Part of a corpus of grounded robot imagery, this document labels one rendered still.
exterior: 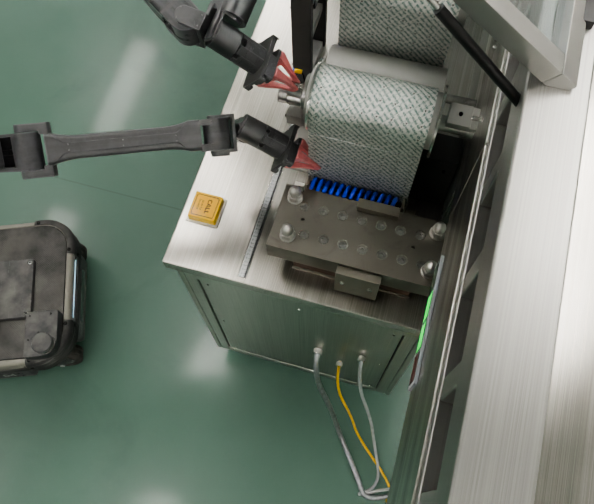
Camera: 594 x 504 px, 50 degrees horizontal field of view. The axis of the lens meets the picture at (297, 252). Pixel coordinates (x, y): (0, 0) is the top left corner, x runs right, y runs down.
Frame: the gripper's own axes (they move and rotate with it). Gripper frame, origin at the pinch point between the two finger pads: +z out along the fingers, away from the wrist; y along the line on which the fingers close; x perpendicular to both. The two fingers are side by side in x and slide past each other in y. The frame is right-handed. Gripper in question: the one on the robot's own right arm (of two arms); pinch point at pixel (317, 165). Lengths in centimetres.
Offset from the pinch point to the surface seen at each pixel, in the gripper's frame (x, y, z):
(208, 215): -24.6, 12.2, -13.9
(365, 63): 16.6, -17.7, -2.8
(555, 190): 69, 28, 3
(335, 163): 5.1, 0.3, 2.0
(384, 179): 8.9, 0.3, 12.7
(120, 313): -128, 23, -10
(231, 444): -100, 57, 39
